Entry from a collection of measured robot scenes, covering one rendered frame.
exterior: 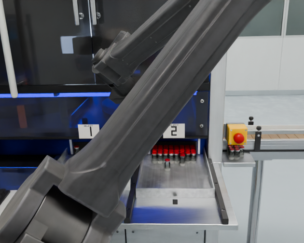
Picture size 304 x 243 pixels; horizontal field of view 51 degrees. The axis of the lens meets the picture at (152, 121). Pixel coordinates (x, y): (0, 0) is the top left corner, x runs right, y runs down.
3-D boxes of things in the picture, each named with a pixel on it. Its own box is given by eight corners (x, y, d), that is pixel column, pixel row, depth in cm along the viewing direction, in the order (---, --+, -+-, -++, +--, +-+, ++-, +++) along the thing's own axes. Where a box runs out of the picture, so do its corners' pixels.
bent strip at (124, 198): (123, 184, 114) (122, 169, 112) (131, 184, 114) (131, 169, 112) (116, 207, 101) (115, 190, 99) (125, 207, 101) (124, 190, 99)
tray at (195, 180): (144, 155, 138) (143, 147, 137) (204, 154, 136) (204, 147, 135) (135, 197, 106) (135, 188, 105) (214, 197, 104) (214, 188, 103)
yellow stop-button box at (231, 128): (225, 138, 132) (226, 122, 130) (242, 138, 131) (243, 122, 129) (228, 145, 125) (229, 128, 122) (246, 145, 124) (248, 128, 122)
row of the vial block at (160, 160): (152, 161, 131) (151, 151, 129) (196, 161, 130) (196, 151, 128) (151, 164, 129) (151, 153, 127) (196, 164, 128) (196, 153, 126)
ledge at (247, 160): (218, 153, 142) (218, 149, 141) (247, 152, 141) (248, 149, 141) (223, 167, 129) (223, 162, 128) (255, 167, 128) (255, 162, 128)
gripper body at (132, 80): (119, 82, 89) (103, 67, 84) (148, 79, 83) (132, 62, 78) (112, 102, 87) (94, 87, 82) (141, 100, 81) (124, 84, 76)
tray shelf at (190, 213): (56, 158, 141) (56, 155, 140) (215, 158, 136) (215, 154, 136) (3, 227, 95) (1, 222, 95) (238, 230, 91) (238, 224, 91)
